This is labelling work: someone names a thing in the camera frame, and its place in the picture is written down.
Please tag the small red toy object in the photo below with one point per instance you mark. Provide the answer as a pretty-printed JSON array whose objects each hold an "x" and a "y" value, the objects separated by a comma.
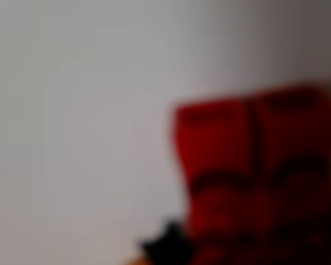
[{"x": 223, "y": 154}]

